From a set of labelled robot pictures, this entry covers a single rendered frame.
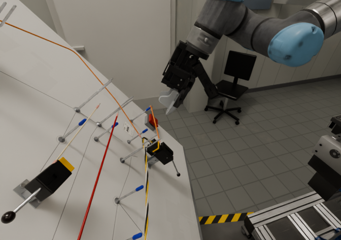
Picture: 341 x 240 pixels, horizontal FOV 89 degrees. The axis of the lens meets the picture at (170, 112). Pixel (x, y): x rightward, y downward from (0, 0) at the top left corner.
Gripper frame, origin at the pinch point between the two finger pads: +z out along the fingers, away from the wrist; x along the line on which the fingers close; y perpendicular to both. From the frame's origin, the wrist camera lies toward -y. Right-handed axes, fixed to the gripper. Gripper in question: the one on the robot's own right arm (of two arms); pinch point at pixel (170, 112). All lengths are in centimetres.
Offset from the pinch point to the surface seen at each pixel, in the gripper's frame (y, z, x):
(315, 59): -262, -82, -290
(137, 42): 37, 20, -182
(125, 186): 4.4, 17.7, 16.6
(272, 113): -187, 24, -190
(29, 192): 20.5, 8.1, 30.1
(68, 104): 26.8, 7.1, 6.2
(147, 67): 14, 45, -189
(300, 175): -173, 46, -81
